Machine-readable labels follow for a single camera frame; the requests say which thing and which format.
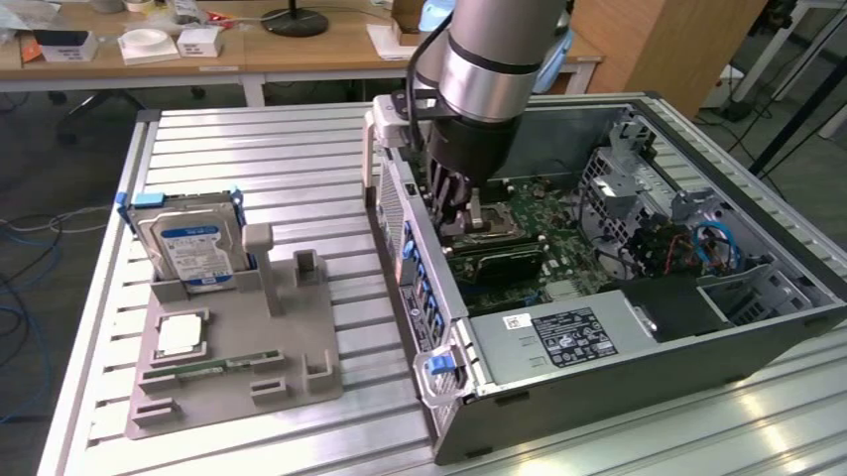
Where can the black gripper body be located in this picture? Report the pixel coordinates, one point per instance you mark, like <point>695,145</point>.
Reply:
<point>472,149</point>

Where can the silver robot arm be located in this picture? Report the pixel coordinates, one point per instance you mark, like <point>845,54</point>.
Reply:
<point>490,74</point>

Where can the metal CPU socket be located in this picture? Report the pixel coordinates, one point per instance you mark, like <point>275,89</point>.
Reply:
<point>502,220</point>

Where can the black RAM slot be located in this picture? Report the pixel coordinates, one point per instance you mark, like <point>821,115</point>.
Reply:
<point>463,252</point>
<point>510,243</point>

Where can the green motherboard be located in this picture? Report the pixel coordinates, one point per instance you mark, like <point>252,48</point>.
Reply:
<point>562,238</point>

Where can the silver chipset heat sink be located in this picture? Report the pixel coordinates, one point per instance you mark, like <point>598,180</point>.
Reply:
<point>566,291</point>

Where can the metal disk bay cage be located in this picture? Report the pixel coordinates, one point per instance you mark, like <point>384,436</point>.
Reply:
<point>629,168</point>

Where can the white paper sheet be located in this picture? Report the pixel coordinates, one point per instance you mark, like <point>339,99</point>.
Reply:
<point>387,44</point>

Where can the brown cardboard box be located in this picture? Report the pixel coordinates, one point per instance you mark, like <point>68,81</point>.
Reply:
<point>403,20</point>

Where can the gray power supply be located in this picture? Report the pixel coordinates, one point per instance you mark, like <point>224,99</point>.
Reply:
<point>516,347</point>

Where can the blue case latch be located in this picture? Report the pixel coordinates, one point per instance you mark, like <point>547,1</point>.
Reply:
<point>440,368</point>

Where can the wooden desk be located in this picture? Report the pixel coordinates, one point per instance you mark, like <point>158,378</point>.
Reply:
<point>298,54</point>

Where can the black lamp base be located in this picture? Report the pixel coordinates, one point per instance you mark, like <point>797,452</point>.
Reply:
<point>294,24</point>

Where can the hard disk with blue label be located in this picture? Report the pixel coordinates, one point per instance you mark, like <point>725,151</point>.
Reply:
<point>188,248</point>

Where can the open dark PC case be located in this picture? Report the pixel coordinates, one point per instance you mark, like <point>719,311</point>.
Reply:
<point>595,396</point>

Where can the wooden cabinet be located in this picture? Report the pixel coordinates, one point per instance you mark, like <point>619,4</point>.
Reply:
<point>722,54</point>

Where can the hard disk drive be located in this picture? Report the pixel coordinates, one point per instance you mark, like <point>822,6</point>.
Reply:
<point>147,200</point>

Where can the gray parts rack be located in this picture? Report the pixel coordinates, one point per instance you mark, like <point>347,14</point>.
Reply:
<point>231,357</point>

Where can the small metal disk bay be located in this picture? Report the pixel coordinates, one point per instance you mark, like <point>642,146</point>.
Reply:
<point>761,297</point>

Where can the small white box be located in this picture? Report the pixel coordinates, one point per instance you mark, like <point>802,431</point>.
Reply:
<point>199,43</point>

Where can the green RAM stick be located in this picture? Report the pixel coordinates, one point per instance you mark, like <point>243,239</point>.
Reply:
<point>224,366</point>

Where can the silver CPU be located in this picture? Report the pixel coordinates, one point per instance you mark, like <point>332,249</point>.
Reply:
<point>179,334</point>

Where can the black stand leg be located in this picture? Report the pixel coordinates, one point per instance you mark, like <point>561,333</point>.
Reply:
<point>803,94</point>

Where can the white round holder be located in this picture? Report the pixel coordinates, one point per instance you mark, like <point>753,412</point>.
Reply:
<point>147,45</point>

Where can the black chair base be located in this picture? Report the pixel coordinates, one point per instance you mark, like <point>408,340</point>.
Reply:
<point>86,111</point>

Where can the white box with black top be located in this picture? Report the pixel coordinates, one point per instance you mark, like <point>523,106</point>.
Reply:
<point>66,47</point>

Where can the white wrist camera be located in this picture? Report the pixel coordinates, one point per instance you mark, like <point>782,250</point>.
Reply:
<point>390,124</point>

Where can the white table frame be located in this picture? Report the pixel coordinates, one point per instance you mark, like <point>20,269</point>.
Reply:
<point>767,49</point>

